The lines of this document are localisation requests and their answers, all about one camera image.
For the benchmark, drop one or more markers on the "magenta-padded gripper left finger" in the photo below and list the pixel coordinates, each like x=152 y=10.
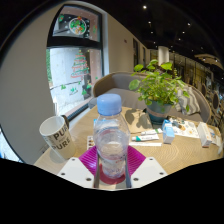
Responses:
x=74 y=171

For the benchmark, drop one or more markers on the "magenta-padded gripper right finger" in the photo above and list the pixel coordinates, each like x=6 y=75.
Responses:
x=149 y=171

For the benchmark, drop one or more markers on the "clear blue-capped water bottle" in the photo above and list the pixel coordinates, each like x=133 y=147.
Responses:
x=111 y=140

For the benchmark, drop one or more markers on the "long white paper strip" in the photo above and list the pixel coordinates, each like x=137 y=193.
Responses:
x=145 y=144

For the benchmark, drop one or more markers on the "blister pill pack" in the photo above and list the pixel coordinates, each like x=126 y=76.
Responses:
x=90 y=142

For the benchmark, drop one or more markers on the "white tube with teal cap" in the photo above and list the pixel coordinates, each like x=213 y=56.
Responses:
x=146 y=137

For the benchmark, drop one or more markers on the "white printed paper cup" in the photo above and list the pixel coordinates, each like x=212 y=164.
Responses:
x=60 y=138

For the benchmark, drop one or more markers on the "small light blue box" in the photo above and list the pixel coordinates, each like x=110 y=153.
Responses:
x=168 y=134

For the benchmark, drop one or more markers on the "colourful printed leaflet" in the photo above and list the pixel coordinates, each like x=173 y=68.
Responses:
x=185 y=128

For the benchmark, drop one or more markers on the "long white medicine box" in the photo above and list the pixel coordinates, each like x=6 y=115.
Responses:
x=204 y=135

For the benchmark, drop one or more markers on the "grey white chevron cushion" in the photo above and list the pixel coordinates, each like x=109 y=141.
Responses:
x=193 y=101

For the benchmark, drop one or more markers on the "green potted plant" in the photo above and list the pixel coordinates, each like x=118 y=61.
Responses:
x=158 y=86

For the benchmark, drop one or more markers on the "grey curved sofa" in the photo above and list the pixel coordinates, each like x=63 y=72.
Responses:
x=116 y=86

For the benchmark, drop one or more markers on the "group of dining chairs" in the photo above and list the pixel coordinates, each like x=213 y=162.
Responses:
x=215 y=100

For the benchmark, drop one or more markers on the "black-framed decorated window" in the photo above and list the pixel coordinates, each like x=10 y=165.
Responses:
x=75 y=73

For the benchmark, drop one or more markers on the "white round column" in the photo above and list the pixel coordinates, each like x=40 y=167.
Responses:
x=163 y=55

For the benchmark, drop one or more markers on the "group of ceiling lights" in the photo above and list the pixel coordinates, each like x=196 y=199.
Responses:
x=144 y=7

